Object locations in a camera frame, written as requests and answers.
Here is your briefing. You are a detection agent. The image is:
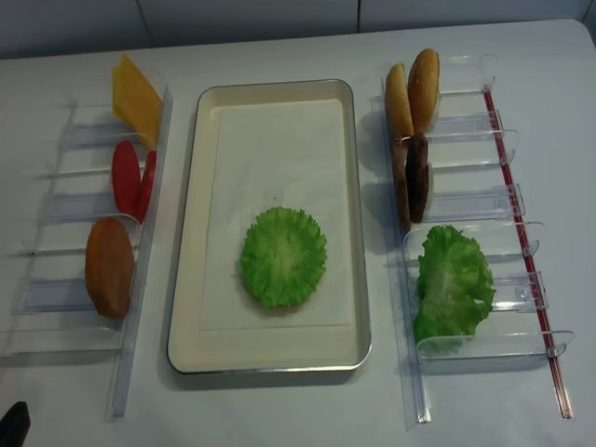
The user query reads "dark brown meat patty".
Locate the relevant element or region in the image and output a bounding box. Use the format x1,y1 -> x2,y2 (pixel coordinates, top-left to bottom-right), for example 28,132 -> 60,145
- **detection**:
405,133 -> 429,224

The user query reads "yellow cheese slice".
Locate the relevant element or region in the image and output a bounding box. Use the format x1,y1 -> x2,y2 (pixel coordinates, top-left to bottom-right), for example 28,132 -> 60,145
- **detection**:
112,54 -> 163,151

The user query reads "white paper tray liner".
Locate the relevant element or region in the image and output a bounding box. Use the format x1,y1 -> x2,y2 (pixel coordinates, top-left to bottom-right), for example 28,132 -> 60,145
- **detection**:
201,100 -> 354,330

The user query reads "green lettuce leaf in rack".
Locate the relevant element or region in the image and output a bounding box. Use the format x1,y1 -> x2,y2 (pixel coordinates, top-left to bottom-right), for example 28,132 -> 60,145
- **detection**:
413,225 -> 495,342

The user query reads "tan bun half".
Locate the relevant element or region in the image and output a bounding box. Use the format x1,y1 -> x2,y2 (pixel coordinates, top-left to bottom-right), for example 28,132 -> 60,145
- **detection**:
385,63 -> 413,139

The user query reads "golden bun top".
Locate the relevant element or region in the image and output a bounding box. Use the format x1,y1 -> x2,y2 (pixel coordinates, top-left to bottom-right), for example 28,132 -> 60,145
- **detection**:
407,47 -> 440,133

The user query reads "clear acrylic left rack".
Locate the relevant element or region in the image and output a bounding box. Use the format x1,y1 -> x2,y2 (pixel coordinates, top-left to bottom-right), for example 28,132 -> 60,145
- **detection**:
1,71 -> 160,419

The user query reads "clear acrylic rack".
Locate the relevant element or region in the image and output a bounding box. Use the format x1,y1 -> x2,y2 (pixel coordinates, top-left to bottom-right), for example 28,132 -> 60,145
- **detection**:
1,71 -> 160,419
368,55 -> 575,427

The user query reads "light brown meat patty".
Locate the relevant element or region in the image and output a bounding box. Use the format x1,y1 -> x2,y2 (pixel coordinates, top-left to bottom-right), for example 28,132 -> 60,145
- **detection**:
391,139 -> 411,235

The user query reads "clear acrylic right rack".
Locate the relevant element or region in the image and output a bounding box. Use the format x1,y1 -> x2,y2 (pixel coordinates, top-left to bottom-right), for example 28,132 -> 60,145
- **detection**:
368,55 -> 575,427

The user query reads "brown bread slice left rack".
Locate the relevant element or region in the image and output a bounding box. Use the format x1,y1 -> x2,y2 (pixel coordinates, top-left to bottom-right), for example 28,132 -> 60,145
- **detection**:
85,217 -> 134,319

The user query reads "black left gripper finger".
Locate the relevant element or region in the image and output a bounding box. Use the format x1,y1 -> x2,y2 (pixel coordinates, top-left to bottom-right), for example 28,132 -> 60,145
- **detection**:
0,401 -> 31,447

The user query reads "red tomato slice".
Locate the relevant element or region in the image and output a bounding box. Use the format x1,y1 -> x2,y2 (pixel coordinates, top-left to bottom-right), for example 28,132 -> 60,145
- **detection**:
111,140 -> 141,215
135,151 -> 156,224

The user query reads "green lettuce leaf on tray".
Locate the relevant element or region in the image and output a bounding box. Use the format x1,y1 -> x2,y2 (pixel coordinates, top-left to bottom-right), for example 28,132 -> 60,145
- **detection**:
239,207 -> 327,311

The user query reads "cream rectangular metal tray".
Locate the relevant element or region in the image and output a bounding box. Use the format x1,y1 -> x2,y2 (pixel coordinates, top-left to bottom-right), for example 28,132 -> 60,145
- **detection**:
167,79 -> 371,374

